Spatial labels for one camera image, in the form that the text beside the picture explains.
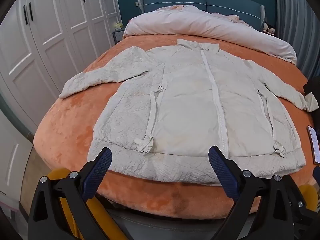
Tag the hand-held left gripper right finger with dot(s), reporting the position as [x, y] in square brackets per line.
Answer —
[221, 170]

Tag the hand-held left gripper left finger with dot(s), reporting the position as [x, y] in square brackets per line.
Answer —
[100, 166]

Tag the cream white zip jacket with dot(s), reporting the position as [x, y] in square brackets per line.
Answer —
[185, 100]

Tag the yellow cloth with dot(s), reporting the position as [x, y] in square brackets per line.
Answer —
[61, 174]

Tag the orange plush bed blanket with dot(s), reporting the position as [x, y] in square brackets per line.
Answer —
[70, 120]

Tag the smartphone with lit screen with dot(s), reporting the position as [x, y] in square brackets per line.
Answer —
[315, 145]

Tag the black cloth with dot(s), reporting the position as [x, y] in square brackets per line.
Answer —
[313, 87]

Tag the dark grey nightstand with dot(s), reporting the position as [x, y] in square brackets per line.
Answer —
[117, 36]

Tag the pale pink duvet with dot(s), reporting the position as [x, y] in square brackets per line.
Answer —
[200, 25]

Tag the black and white plush toy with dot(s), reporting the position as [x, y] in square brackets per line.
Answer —
[268, 28]

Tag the white panelled wardrobe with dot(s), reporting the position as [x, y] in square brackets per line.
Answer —
[62, 17]

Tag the grey blue curtain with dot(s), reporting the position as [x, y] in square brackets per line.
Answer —
[295, 17]

